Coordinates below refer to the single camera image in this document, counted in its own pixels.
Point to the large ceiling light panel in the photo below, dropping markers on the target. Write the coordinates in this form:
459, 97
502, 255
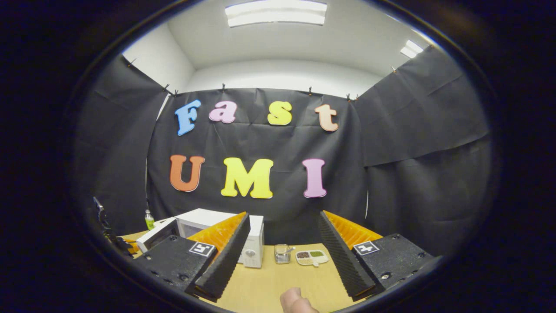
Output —
276, 13

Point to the small ceiling light panel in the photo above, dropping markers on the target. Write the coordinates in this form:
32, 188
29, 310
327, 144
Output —
412, 48

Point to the green label drink bottle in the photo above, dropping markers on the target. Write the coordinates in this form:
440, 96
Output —
149, 221

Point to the divided tray with grains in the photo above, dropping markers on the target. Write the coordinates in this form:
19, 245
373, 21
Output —
310, 256

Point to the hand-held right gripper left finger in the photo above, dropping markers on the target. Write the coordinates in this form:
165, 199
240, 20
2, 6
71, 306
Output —
226, 261

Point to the white microwave oven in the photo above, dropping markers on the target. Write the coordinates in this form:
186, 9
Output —
254, 252

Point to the metal mesh basket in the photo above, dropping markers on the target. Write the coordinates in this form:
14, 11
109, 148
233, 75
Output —
282, 255

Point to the row of black cloth clips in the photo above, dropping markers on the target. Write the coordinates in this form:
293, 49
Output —
310, 91

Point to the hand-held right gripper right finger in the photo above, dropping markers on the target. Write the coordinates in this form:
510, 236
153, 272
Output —
343, 261

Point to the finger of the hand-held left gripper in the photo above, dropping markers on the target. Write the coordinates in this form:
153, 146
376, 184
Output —
131, 247

